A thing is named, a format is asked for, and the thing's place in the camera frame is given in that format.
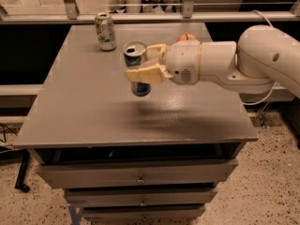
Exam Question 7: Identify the top grey drawer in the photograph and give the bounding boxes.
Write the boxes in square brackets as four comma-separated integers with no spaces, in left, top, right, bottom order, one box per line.
[37,158,238,188]

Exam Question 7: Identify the bottom grey drawer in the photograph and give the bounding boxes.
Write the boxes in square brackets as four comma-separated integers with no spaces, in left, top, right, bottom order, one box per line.
[82,204,205,221]

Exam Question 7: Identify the grey drawer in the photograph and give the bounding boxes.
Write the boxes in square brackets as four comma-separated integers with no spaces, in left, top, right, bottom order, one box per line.
[65,187,218,207]
[82,204,205,221]
[37,158,238,188]

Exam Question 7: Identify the black stand leg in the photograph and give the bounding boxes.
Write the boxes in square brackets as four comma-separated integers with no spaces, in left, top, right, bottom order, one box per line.
[0,146,30,193]

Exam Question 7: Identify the middle grey drawer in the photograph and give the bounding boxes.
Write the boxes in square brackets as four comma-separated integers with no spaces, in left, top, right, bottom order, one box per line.
[65,187,218,207]

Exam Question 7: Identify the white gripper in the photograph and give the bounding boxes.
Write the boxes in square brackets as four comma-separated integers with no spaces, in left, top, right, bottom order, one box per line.
[125,40,201,85]

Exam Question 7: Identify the blue silver redbull can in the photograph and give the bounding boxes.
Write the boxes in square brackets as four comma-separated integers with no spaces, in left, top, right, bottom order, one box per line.
[123,41,151,97]

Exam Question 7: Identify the grey drawer cabinet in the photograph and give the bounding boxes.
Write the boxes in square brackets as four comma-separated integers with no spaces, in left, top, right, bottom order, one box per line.
[12,22,259,222]

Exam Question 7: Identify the green white 7up can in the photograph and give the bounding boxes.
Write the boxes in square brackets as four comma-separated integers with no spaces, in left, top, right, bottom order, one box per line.
[95,13,116,51]

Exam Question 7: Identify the red apple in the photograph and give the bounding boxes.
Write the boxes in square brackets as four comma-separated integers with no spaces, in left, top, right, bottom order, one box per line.
[177,33,197,41]

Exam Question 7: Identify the metal window railing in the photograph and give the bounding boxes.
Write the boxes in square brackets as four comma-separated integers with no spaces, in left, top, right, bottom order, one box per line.
[0,0,299,24]

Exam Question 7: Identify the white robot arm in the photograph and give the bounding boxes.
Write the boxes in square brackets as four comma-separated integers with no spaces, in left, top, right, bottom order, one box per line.
[126,25,300,97]

